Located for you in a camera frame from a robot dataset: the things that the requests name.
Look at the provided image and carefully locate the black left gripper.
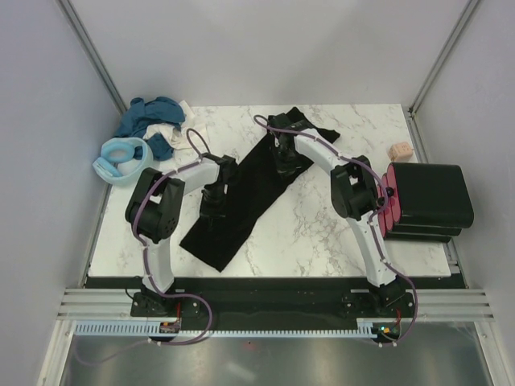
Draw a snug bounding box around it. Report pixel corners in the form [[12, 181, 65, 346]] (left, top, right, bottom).
[[199, 183, 226, 232]]

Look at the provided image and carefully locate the black t shirt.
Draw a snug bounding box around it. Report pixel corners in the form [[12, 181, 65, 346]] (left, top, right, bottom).
[[179, 106, 341, 273]]

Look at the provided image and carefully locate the blue t shirt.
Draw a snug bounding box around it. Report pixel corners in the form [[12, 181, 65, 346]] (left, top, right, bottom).
[[113, 96, 186, 161]]

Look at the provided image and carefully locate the black and pink drawer box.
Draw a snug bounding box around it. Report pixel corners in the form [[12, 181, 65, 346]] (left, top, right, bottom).
[[379, 162, 474, 244]]

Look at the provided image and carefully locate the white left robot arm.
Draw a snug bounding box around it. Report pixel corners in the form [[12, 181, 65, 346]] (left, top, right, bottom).
[[125, 153, 237, 316]]

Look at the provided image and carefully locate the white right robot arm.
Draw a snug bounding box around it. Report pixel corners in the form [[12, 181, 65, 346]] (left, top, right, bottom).
[[272, 129, 396, 288]]

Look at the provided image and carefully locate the white t shirt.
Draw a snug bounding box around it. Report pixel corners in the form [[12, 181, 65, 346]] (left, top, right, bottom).
[[143, 101, 209, 150]]

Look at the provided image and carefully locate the pink foam cube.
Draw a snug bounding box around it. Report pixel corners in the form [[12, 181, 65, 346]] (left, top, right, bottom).
[[388, 142, 414, 162]]

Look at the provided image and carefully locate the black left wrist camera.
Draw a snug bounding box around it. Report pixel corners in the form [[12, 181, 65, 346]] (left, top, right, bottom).
[[217, 155, 238, 186]]

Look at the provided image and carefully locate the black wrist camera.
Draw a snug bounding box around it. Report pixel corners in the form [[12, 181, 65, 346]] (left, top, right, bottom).
[[217, 155, 238, 186], [268, 113, 308, 132]]

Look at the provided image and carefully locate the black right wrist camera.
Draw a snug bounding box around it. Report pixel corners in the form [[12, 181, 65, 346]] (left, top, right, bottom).
[[268, 113, 308, 132]]

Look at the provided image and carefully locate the light blue ring toy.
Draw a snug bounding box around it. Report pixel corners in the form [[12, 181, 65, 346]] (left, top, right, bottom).
[[92, 138, 154, 186]]

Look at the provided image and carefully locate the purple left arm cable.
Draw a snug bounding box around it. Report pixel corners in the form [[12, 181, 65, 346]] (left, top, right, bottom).
[[74, 127, 214, 365]]

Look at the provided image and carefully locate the white slotted cable duct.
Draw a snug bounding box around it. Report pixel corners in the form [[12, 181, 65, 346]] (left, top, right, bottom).
[[74, 320, 385, 339]]

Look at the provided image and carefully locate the aluminium frame rail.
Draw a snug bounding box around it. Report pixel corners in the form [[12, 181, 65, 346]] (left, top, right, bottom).
[[58, 289, 493, 322]]

